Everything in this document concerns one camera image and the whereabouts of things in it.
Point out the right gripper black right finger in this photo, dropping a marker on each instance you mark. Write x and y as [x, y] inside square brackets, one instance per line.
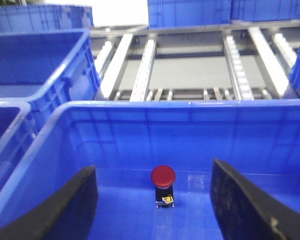
[246, 212]

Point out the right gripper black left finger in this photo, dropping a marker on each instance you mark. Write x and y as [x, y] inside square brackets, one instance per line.
[68, 214]

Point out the red mushroom push button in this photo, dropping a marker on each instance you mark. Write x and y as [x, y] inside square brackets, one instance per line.
[163, 178]

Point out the large blue crate right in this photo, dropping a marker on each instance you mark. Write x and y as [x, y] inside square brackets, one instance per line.
[125, 141]

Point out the large blue crate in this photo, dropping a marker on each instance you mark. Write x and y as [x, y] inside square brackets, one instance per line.
[47, 69]
[125, 141]

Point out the blue crate near left corner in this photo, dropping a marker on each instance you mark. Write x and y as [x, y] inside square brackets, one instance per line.
[16, 134]

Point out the large blue crate left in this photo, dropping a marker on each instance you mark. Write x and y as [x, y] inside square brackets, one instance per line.
[47, 69]

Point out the steel roller conveyor rack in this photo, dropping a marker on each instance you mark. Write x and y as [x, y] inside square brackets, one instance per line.
[234, 62]

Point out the far blue crate left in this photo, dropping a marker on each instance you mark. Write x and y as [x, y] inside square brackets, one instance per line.
[44, 17]

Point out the far blue crate right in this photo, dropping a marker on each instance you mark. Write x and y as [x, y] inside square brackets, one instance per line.
[187, 13]

